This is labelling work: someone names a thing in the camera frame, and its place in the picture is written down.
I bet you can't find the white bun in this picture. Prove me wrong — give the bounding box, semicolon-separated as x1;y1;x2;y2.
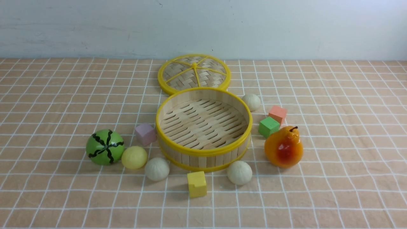
227;161;253;185
241;93;261;112
144;157;170;182

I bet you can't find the yellow bun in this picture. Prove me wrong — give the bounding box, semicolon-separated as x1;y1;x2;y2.
121;146;148;170

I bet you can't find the green toy watermelon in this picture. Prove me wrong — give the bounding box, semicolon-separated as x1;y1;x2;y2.
86;129;125;166

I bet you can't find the bamboo steamer tray yellow rim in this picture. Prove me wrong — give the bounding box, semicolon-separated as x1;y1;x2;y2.
155;87;253;172

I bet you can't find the woven bamboo steamer lid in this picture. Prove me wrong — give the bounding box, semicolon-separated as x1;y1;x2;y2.
157;54;231;95

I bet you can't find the pink cube block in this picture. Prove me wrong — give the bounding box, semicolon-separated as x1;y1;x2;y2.
135;123;157;146

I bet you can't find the green cube block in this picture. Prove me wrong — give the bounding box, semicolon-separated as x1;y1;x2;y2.
258;116;280;139

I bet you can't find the yellow cube block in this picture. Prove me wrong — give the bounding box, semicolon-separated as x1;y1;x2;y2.
187;171;207;198

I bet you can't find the salmon cube block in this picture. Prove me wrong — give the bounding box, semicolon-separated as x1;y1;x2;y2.
268;105;287;125

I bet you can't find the orange toy pear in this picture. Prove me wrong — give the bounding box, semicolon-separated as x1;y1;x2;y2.
264;126;304;169

